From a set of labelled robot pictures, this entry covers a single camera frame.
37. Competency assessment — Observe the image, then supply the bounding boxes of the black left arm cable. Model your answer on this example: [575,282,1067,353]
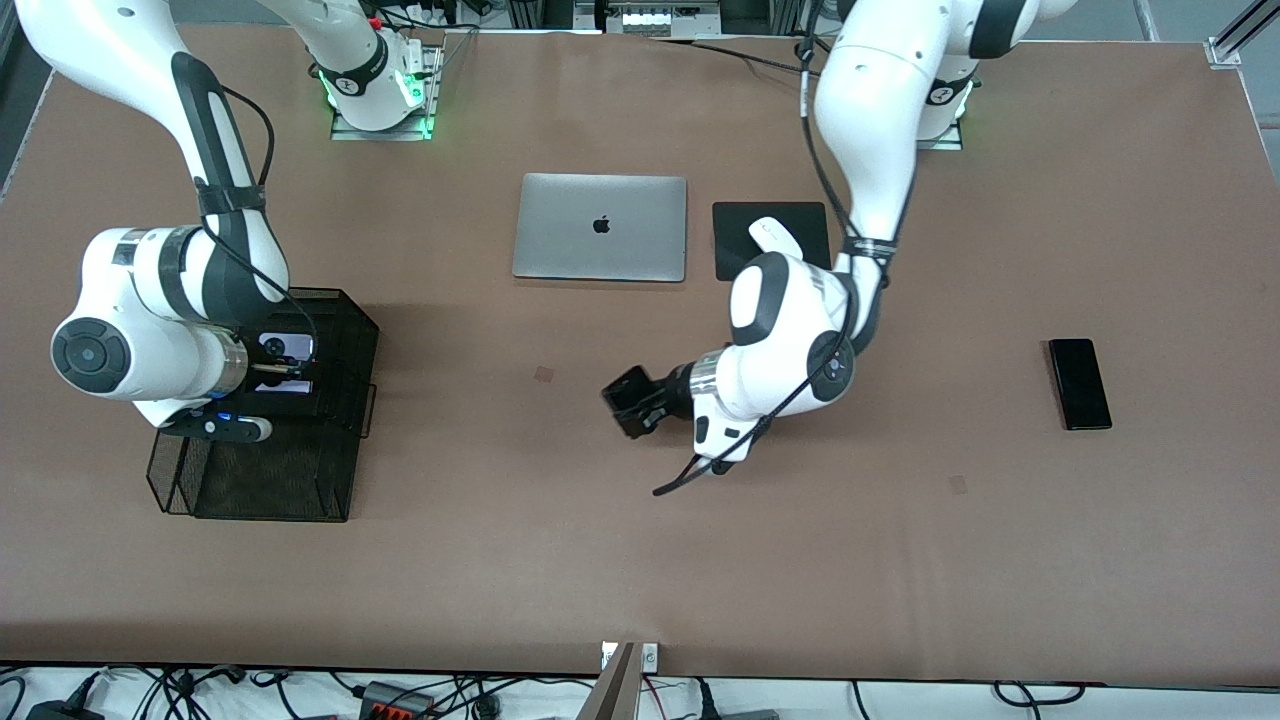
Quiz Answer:
[760,0,891,431]

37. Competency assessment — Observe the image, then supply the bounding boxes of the power strip with plugs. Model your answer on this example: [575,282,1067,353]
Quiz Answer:
[375,0,481,31]

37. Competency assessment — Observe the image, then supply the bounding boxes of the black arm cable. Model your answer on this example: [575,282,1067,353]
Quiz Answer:
[195,85,321,351]
[760,0,891,431]

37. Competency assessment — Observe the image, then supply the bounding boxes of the long black smartphone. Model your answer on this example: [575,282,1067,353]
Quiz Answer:
[1048,338,1113,432]

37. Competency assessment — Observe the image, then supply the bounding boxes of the grey power strip white sockets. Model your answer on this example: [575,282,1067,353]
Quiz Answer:
[575,0,723,38]

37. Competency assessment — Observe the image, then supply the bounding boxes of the black mouse pad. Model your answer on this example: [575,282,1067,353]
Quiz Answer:
[712,202,833,283]

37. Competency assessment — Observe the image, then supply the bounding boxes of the black cable across table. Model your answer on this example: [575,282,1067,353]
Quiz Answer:
[650,36,813,77]

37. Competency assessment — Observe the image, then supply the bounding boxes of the aluminium corner frame profile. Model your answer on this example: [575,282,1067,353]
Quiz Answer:
[1205,0,1280,69]

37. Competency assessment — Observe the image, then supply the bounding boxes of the black power strip red switches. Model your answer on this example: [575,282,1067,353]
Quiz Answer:
[358,680,437,720]

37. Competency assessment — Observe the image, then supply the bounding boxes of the black looped floor cable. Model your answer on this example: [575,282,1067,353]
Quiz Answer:
[992,681,1087,707]

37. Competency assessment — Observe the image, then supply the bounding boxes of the silver closed laptop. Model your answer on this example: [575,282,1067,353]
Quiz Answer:
[512,173,689,283]

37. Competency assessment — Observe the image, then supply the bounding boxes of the black mesh two-tier tray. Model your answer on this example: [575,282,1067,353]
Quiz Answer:
[146,287,381,523]

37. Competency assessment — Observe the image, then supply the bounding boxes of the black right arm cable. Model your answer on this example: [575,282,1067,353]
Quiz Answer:
[195,85,321,351]

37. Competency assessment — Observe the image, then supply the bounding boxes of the grey metal camera post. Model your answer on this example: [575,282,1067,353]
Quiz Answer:
[575,642,638,720]

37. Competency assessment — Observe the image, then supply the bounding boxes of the white computer mouse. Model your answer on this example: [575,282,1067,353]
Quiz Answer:
[748,216,801,263]

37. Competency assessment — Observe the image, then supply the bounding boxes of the lavender flip phone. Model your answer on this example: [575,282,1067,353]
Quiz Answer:
[255,333,316,394]

